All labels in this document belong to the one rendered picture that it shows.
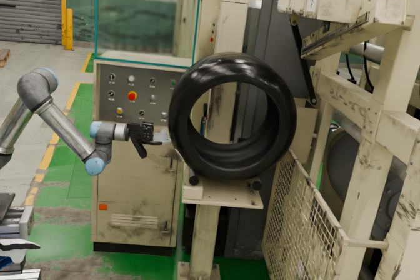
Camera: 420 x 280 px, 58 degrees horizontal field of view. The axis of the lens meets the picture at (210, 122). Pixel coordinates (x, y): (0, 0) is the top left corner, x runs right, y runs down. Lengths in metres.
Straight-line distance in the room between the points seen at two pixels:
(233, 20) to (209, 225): 1.14
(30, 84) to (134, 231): 1.32
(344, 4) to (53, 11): 9.96
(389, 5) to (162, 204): 1.73
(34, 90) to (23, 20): 9.51
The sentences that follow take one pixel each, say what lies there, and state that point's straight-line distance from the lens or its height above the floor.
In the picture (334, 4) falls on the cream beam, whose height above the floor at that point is 1.69.
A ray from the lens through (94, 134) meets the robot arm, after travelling 1.71.
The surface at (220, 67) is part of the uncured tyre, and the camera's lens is 1.52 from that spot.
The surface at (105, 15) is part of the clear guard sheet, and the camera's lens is 2.18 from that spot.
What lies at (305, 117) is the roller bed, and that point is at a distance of 1.96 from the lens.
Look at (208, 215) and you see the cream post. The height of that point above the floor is 0.50.
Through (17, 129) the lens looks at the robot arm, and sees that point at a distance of 1.81.
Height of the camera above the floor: 1.67
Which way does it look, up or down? 18 degrees down
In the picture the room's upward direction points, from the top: 7 degrees clockwise
